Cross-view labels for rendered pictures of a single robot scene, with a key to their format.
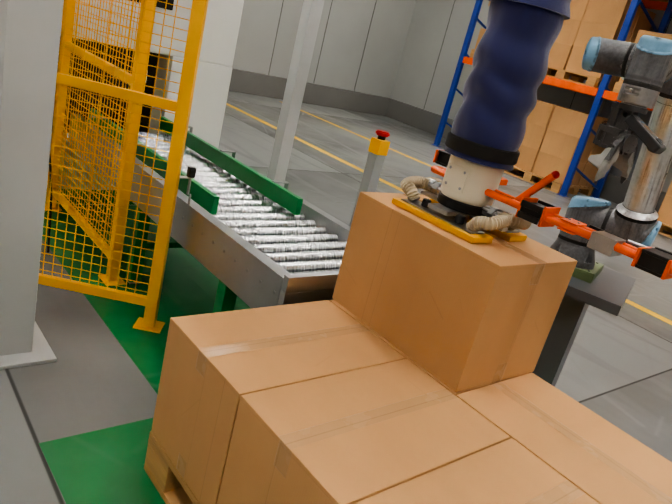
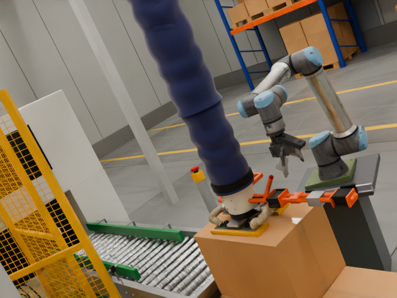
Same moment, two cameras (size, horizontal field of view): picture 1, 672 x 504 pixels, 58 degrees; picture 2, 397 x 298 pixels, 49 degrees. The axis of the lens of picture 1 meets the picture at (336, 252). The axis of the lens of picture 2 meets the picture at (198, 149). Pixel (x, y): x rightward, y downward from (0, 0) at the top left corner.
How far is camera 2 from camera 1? 0.76 m
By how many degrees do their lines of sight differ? 8
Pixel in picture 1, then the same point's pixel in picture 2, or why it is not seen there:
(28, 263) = not seen: outside the picture
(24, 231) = not seen: outside the picture
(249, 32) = (106, 107)
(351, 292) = (227, 287)
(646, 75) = (269, 117)
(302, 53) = (135, 125)
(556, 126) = (309, 31)
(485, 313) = (287, 271)
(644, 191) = (337, 120)
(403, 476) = not seen: outside the picture
